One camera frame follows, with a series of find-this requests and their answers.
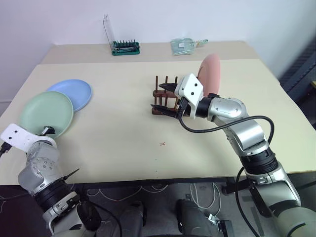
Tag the clear plastic bag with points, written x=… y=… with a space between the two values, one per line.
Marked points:
x=181 y=45

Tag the small yellow object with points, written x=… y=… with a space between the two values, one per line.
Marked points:
x=314 y=83

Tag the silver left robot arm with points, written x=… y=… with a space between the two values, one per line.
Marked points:
x=42 y=168

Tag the black ribbed object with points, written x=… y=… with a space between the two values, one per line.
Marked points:
x=301 y=71

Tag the green screwdriver bit case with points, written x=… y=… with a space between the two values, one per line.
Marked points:
x=126 y=48

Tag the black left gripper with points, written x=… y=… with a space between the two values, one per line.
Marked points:
x=45 y=130

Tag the wooden dish rack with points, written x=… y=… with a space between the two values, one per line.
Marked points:
x=160 y=94

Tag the pink plate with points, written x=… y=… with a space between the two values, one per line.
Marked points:
x=211 y=74

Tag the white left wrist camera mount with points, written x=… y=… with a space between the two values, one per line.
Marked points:
x=17 y=137

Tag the green plate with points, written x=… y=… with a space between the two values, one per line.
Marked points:
x=44 y=108

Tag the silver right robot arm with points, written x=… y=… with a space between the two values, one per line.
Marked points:
x=249 y=133

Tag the metal floor bracket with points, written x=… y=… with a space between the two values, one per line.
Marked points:
x=219 y=223

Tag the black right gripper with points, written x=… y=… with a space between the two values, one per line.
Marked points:
x=182 y=107

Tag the blue plate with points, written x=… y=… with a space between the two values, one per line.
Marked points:
x=74 y=90

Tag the black table frame bar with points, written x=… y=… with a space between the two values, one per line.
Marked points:
x=148 y=181

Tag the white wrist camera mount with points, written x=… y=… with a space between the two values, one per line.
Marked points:
x=17 y=137
x=190 y=86

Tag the dark grey rounded shape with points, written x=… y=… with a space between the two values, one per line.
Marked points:
x=192 y=217
x=130 y=219

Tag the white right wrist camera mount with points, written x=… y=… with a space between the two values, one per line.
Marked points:
x=190 y=86

